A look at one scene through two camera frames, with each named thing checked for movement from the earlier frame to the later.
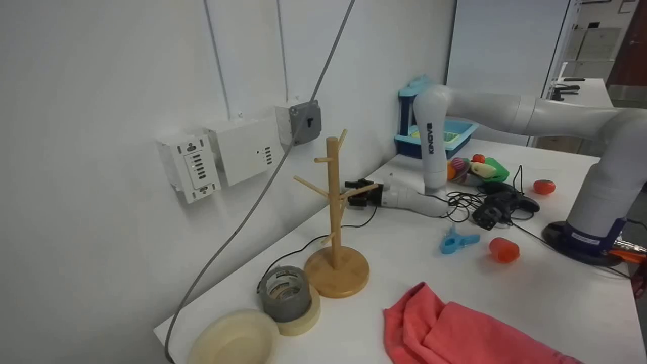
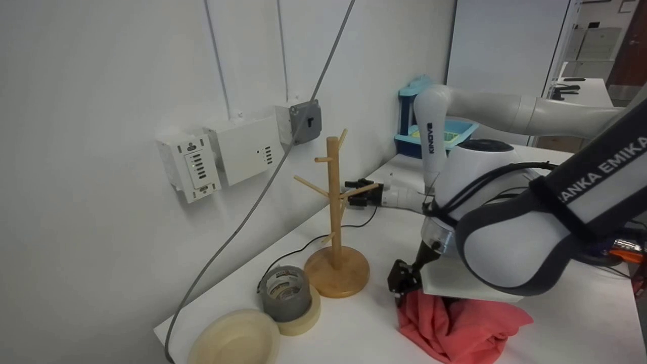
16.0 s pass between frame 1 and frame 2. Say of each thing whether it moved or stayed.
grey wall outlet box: stayed
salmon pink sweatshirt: moved
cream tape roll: stayed
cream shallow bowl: stayed
